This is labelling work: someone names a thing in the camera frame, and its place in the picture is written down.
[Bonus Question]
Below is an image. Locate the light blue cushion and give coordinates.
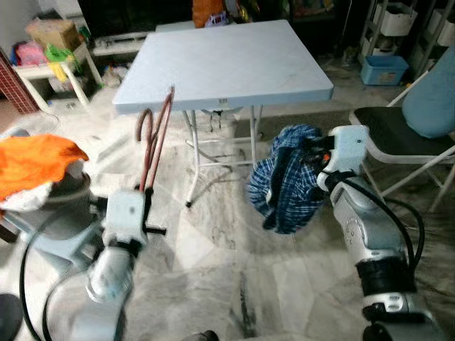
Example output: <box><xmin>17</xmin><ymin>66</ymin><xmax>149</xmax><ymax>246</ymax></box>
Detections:
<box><xmin>402</xmin><ymin>46</ymin><xmax>455</xmax><ymax>139</ymax></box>

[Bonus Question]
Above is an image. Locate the blue checked garment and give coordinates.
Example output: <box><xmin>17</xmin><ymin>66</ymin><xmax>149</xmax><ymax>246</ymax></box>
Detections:
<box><xmin>247</xmin><ymin>124</ymin><xmax>329</xmax><ymax>235</ymax></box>

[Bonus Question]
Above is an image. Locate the blue plastic bin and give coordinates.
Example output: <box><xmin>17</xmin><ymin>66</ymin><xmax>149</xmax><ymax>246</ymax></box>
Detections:
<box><xmin>360</xmin><ymin>55</ymin><xmax>410</xmax><ymax>87</ymax></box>

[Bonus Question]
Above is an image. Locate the red brick pillar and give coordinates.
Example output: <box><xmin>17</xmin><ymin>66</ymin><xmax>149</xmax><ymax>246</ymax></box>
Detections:
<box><xmin>0</xmin><ymin>50</ymin><xmax>40</xmax><ymax>116</ymax></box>

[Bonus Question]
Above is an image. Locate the black left robot foot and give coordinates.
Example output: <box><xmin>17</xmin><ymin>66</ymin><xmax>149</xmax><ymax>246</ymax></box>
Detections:
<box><xmin>181</xmin><ymin>330</ymin><xmax>220</xmax><ymax>341</ymax></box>

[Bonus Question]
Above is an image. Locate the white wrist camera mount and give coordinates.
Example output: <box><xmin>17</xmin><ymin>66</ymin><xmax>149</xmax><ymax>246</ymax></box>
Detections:
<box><xmin>316</xmin><ymin>125</ymin><xmax>370</xmax><ymax>193</ymax></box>
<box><xmin>102</xmin><ymin>188</ymin><xmax>149</xmax><ymax>246</ymax></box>

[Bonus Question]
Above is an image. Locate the green toy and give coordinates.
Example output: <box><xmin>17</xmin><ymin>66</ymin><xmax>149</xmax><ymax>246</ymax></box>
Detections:
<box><xmin>45</xmin><ymin>44</ymin><xmax>77</xmax><ymax>63</ymax></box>

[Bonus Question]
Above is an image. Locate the orange garment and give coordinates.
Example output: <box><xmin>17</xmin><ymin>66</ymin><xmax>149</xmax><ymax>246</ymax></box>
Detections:
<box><xmin>0</xmin><ymin>134</ymin><xmax>90</xmax><ymax>203</ymax></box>

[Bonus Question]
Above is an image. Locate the pink plastic clothes hanger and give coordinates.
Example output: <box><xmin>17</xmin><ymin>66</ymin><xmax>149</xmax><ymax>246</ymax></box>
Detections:
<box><xmin>135</xmin><ymin>87</ymin><xmax>176</xmax><ymax>194</ymax></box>

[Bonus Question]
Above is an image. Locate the pink bag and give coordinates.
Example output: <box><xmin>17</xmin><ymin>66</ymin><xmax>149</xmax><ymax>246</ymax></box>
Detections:
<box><xmin>14</xmin><ymin>41</ymin><xmax>47</xmax><ymax>67</ymax></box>

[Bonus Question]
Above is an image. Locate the yellow cloth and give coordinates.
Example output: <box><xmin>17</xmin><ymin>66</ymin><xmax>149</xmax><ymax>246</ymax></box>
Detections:
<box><xmin>48</xmin><ymin>63</ymin><xmax>68</xmax><ymax>82</ymax></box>

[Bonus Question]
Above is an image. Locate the small white table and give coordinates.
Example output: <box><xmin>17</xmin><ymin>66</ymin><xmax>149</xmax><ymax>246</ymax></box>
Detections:
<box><xmin>13</xmin><ymin>43</ymin><xmax>104</xmax><ymax>113</ymax></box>

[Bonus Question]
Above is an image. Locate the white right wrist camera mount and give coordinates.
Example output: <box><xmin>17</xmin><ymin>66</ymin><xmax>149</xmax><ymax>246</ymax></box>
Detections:
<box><xmin>316</xmin><ymin>125</ymin><xmax>370</xmax><ymax>193</ymax></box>

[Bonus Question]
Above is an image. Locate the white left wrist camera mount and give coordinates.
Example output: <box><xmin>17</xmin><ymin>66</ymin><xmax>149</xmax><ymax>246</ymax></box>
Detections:
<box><xmin>102</xmin><ymin>188</ymin><xmax>149</xmax><ymax>246</ymax></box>

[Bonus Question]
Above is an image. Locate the white shelf rack with baskets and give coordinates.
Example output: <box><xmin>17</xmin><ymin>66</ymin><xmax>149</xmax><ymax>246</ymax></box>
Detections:
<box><xmin>359</xmin><ymin>0</ymin><xmax>420</xmax><ymax>58</ymax></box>
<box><xmin>412</xmin><ymin>0</ymin><xmax>455</xmax><ymax>79</ymax></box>

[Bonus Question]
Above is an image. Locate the low white shelf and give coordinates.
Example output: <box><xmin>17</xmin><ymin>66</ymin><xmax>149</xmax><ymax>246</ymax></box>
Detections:
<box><xmin>91</xmin><ymin>31</ymin><xmax>151</xmax><ymax>58</ymax></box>

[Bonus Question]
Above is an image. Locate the brown cardboard box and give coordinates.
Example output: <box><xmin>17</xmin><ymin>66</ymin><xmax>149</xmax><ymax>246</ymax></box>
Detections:
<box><xmin>27</xmin><ymin>19</ymin><xmax>82</xmax><ymax>50</ymax></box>

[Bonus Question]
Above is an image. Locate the orange bag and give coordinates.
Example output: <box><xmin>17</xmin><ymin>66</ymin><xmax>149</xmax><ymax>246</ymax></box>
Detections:
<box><xmin>192</xmin><ymin>0</ymin><xmax>227</xmax><ymax>29</ymax></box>

